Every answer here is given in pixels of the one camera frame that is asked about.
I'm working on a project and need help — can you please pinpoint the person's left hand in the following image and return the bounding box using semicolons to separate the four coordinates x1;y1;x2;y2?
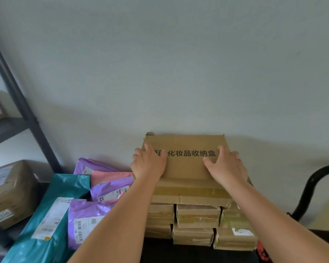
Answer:
131;142;168;187

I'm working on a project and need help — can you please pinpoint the person's right hand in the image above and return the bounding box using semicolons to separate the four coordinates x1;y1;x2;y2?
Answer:
203;145;249;191

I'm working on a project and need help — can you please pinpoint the long cosmetics organiser box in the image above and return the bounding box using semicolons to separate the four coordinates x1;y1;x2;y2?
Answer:
132;131;254;208

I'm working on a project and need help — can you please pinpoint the purple mailer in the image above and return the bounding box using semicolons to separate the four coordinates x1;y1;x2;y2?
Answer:
73;157;118;176
90;178;134;202
68;199;120;251

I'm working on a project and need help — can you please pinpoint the small brown cardboard box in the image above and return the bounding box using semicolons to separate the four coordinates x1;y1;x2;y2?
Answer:
144;199;260;252

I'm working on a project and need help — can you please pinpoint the teal package long label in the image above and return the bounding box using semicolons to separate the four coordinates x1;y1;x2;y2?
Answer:
1;173;91;263

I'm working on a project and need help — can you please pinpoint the black wire mesh cart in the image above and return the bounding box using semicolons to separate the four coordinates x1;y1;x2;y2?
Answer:
256;163;329;263

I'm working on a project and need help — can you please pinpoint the bulky taped cardboard box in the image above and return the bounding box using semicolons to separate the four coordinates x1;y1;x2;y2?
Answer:
0;160;39;231

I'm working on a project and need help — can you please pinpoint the person's right forearm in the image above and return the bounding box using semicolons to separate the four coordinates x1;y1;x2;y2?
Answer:
227;179;329;263

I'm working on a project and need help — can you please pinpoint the person's left forearm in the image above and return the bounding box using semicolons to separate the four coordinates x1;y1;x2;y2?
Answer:
67;175;165;263

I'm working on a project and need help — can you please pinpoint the black low metal table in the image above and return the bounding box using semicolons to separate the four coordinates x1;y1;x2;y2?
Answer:
141;238;260;263

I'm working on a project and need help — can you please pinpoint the black metal shelf rack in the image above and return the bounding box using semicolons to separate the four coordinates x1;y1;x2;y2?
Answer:
0;28;64;258

